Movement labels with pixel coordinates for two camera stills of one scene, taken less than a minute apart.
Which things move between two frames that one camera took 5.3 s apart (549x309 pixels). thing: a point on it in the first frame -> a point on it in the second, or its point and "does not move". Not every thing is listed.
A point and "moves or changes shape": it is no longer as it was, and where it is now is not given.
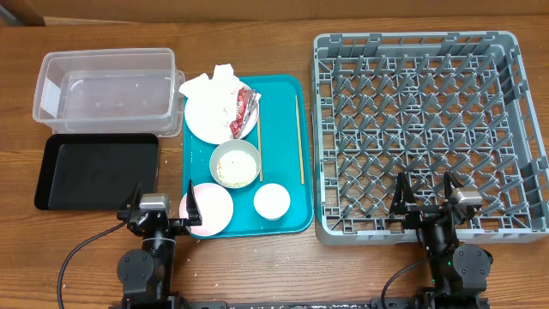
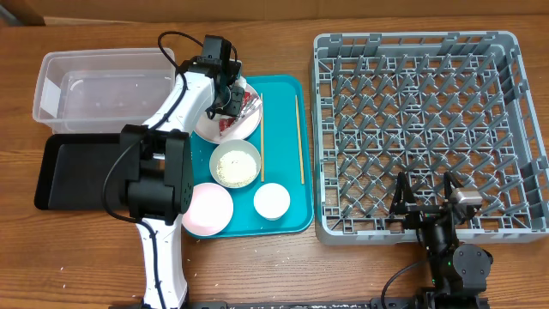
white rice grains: (237, 168) does not move
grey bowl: (235, 164) does not move
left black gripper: (182, 227) -> (236, 106)
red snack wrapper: (245, 102) moves or changes shape
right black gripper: (400, 205) does not move
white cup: (272, 201) does not move
